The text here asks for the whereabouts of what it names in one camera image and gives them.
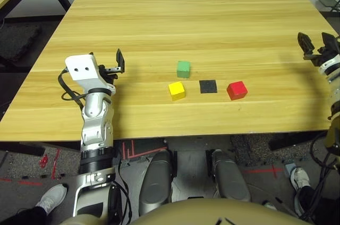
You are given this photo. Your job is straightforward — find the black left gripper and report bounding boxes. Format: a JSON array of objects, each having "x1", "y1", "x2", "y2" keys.
[{"x1": 89, "y1": 48, "x2": 126, "y2": 85}]

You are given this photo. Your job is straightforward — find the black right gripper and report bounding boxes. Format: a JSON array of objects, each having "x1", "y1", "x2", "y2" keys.
[{"x1": 297, "y1": 32, "x2": 340, "y2": 68}]

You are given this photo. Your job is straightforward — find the yellow wooden block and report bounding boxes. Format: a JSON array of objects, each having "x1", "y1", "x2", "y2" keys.
[{"x1": 168, "y1": 81, "x2": 186, "y2": 102}]

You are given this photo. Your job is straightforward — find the green wooden block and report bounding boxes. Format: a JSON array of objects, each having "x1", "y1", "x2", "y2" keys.
[{"x1": 176, "y1": 61, "x2": 191, "y2": 79}]

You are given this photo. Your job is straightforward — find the red wooden block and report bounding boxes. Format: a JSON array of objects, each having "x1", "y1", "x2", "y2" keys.
[{"x1": 226, "y1": 80, "x2": 249, "y2": 101}]

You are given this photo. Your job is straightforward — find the black stand with plate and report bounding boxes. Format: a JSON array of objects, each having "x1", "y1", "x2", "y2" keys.
[{"x1": 318, "y1": 0, "x2": 340, "y2": 13}]

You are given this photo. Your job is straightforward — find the black foam floor mat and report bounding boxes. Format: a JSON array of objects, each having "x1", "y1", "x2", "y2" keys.
[{"x1": 0, "y1": 24, "x2": 43, "y2": 62}]

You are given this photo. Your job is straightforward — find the black table foot beam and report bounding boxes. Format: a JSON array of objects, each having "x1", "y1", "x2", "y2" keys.
[
  {"x1": 268, "y1": 131, "x2": 326, "y2": 152},
  {"x1": 0, "y1": 142, "x2": 46, "y2": 156}
]

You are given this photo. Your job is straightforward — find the black square pad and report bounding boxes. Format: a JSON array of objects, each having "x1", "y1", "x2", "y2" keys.
[{"x1": 199, "y1": 79, "x2": 218, "y2": 94}]

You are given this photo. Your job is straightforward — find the speckled black rubber mat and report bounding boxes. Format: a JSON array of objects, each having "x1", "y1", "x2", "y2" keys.
[{"x1": 230, "y1": 134, "x2": 329, "y2": 169}]

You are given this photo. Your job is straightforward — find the grey foot pedal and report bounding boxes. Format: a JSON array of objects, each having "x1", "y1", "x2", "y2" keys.
[{"x1": 284, "y1": 162, "x2": 296, "y2": 177}]

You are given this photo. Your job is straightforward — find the grey robot left leg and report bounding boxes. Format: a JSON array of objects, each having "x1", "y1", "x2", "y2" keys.
[{"x1": 138, "y1": 149, "x2": 173, "y2": 216}]

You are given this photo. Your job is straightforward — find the grey robot leg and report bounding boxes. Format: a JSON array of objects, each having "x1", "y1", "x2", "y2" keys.
[
  {"x1": 138, "y1": 149, "x2": 173, "y2": 216},
  {"x1": 211, "y1": 149, "x2": 252, "y2": 202}
]

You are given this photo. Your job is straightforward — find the red tape cross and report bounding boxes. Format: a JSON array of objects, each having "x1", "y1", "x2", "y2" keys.
[{"x1": 243, "y1": 165, "x2": 284, "y2": 179}]

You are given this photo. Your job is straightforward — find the white bystander sneaker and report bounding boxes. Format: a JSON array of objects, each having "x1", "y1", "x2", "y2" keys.
[
  {"x1": 290, "y1": 166, "x2": 310, "y2": 191},
  {"x1": 262, "y1": 201, "x2": 278, "y2": 211},
  {"x1": 36, "y1": 184, "x2": 68, "y2": 214}
]

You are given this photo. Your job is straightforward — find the bystander leg black trousers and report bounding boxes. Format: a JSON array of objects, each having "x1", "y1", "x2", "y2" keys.
[
  {"x1": 0, "y1": 205, "x2": 48, "y2": 225},
  {"x1": 294, "y1": 185, "x2": 317, "y2": 218}
]

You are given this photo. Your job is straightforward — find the grey robot right leg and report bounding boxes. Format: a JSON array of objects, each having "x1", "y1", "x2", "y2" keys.
[{"x1": 211, "y1": 149, "x2": 252, "y2": 202}]

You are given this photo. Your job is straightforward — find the tan robot torso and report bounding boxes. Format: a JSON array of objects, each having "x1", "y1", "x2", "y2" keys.
[{"x1": 127, "y1": 197, "x2": 314, "y2": 225}]

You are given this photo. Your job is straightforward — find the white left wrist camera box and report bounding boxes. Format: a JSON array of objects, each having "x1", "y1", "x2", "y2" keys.
[{"x1": 65, "y1": 54, "x2": 116, "y2": 95}]

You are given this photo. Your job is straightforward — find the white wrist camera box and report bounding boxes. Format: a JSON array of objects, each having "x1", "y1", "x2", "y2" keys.
[
  {"x1": 318, "y1": 54, "x2": 340, "y2": 76},
  {"x1": 65, "y1": 54, "x2": 116, "y2": 95}
]

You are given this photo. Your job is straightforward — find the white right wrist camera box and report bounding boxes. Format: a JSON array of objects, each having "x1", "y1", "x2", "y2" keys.
[{"x1": 318, "y1": 54, "x2": 340, "y2": 76}]

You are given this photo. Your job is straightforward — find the black left wrist camera cable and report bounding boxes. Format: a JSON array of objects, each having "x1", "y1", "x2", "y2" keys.
[{"x1": 58, "y1": 67, "x2": 87, "y2": 111}]

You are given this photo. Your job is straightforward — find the black right shoulder cable bundle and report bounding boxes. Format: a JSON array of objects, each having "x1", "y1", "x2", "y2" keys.
[{"x1": 309, "y1": 131, "x2": 340, "y2": 222}]

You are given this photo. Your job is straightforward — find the thin black left shoulder cable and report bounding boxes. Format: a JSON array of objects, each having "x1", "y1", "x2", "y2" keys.
[{"x1": 111, "y1": 153, "x2": 133, "y2": 225}]

